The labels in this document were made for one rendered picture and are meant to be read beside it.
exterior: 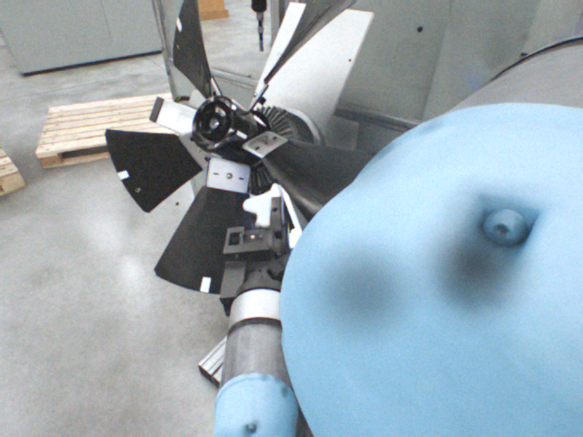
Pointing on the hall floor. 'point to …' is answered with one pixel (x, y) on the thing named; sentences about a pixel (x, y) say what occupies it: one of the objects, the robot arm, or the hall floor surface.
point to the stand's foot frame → (213, 363)
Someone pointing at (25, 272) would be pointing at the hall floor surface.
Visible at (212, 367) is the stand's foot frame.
